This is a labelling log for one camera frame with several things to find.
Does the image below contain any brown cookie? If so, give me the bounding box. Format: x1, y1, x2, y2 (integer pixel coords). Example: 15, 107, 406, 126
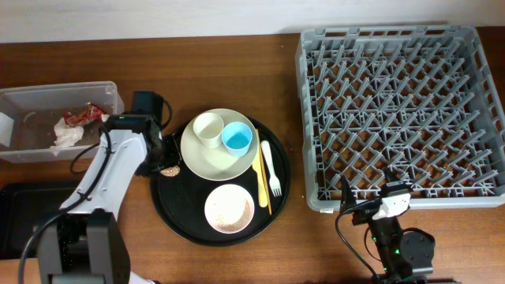
160, 166, 181, 178

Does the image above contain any cream cup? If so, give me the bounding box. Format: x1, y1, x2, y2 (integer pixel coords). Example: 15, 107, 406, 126
193, 112, 224, 148

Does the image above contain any white tissue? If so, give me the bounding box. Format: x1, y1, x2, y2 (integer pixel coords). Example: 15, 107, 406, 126
101, 114, 110, 122
50, 118, 84, 148

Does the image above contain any red snack wrapper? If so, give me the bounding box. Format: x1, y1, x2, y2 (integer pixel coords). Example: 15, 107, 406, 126
63, 103, 107, 127

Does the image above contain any small pink bowl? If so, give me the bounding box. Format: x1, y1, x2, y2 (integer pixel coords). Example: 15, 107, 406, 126
204, 184, 255, 234

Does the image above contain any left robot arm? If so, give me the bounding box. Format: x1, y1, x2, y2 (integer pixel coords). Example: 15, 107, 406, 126
30, 114, 167, 283

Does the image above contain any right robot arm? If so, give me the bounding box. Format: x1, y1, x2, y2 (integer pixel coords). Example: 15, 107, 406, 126
335, 168, 436, 283

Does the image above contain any grey dishwasher rack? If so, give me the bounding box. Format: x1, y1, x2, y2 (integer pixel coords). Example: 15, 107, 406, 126
295, 25, 504, 213

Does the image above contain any large beige plate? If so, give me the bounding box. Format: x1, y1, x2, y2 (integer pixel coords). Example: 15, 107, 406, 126
180, 108, 259, 181

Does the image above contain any round black tray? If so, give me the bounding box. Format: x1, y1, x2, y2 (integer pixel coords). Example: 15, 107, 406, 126
151, 119, 290, 247

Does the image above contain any light blue cup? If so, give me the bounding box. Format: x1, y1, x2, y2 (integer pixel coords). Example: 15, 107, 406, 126
222, 121, 253, 157

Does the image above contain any white plastic fork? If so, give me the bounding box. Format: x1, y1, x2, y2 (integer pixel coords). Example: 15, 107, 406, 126
260, 140, 282, 197

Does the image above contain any wooden chopstick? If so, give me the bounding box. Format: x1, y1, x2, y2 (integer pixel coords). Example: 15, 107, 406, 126
256, 129, 272, 215

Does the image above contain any yellow plastic knife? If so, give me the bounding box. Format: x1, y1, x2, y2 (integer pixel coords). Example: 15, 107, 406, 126
252, 148, 267, 207

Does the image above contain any clear plastic bin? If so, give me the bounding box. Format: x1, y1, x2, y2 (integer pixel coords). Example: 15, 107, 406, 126
1, 81, 125, 163

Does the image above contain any black rectangular bin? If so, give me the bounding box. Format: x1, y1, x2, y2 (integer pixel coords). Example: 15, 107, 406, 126
1, 181, 79, 260

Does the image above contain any white label on bin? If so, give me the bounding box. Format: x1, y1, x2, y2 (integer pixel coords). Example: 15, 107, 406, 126
0, 113, 14, 147

